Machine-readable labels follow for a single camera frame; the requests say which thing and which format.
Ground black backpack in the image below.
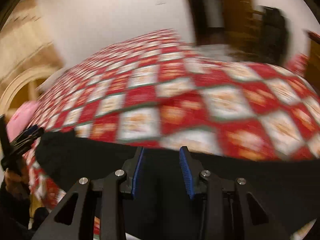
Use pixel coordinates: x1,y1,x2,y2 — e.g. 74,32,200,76
257,6,289,66

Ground brown wooden dresser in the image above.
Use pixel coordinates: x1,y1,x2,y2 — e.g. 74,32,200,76
304,30,320,93

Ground red christmas patchwork bedspread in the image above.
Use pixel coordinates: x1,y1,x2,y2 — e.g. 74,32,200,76
23,28,320,240

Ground beige patterned curtain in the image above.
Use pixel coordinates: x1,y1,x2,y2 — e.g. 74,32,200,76
1,0,64,93

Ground cream round headboard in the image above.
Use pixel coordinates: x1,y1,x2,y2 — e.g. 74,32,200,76
1,65,59,118

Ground person's left hand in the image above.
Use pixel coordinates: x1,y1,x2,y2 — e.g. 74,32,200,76
4,158,29,200

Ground black pants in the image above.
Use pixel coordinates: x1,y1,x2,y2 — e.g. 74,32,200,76
35,131,319,239

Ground pink pillow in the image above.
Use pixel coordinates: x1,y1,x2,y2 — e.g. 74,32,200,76
7,101,39,142

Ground wooden chair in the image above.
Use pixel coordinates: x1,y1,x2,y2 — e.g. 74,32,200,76
226,8,264,59

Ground white wall switch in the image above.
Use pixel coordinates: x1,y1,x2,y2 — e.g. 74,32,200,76
155,1,166,5

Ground brown wooden door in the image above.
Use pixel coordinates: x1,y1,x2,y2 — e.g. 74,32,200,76
222,0,252,39

